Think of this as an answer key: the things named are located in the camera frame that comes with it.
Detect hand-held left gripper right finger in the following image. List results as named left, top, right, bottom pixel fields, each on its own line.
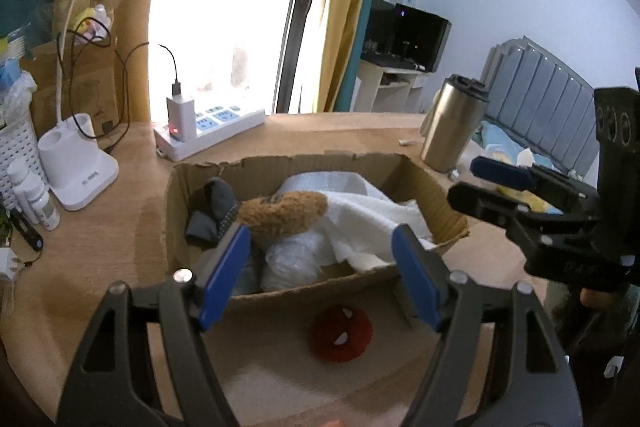
left=391, top=223, right=584, bottom=427

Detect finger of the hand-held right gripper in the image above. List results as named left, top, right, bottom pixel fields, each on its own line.
left=446, top=182, right=552, bottom=235
left=469, top=156, right=599, bottom=210

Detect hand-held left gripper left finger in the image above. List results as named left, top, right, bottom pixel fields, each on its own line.
left=55, top=222, right=252, bottom=427

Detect grey socks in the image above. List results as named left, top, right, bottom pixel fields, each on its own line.
left=184, top=177, right=239, bottom=251

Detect white cloth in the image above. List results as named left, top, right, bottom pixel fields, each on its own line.
left=320, top=194, right=446, bottom=273

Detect clear plastic bag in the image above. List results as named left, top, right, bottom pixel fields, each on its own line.
left=259, top=231, right=352, bottom=293

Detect brown cardboard box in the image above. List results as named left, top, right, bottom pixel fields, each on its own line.
left=165, top=152, right=471, bottom=314

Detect brown plush toy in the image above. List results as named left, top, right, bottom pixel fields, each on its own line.
left=237, top=189, right=329, bottom=241

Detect red plush ball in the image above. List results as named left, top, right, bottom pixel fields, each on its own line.
left=312, top=304, right=374, bottom=363

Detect person's right hand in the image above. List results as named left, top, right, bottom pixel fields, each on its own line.
left=581, top=288, right=615, bottom=309

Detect blue printed blanket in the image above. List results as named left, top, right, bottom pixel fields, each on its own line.
left=474, top=119, right=567, bottom=216

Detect stainless steel tumbler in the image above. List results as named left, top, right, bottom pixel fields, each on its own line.
left=419, top=74, right=490, bottom=174

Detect grey padded headboard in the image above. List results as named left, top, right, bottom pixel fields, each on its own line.
left=479, top=35, right=602, bottom=178

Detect white computer desk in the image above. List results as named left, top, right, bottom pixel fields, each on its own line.
left=357, top=56, right=432, bottom=114

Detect white power strip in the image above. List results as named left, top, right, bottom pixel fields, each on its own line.
left=152, top=105, right=266, bottom=162

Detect white charger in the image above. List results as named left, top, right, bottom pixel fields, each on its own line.
left=166, top=94, right=194, bottom=143

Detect black computer monitor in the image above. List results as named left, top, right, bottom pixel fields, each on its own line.
left=369, top=0, right=401, bottom=58

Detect white desk lamp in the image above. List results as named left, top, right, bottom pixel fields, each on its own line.
left=22, top=0, right=186, bottom=212

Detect white pill bottle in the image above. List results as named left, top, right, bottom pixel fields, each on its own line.
left=25, top=179, right=61, bottom=231
left=7, top=158, right=37, bottom=219

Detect black flashlight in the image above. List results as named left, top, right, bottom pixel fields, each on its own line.
left=10, top=206, right=44, bottom=251

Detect white plug adapter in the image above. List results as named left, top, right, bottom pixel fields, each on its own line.
left=0, top=247, right=24, bottom=284

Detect narrow yellow curtain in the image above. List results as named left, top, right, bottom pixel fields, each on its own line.
left=312, top=0, right=384, bottom=114

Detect tall brown carton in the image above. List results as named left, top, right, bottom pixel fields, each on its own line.
left=20, top=38, right=132, bottom=134

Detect white perforated basket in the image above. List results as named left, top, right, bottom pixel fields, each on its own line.
left=0, top=117, right=41, bottom=214

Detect wide yellow curtain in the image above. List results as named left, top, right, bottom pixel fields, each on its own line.
left=55, top=0, right=162, bottom=124

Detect bag of yellow toys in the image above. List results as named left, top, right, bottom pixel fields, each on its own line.
left=74, top=0, right=126, bottom=44

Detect black charger cable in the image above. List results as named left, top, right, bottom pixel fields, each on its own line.
left=158, top=42, right=182, bottom=98

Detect black lamp cable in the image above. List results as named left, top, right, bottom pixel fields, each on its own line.
left=59, top=26, right=152, bottom=154

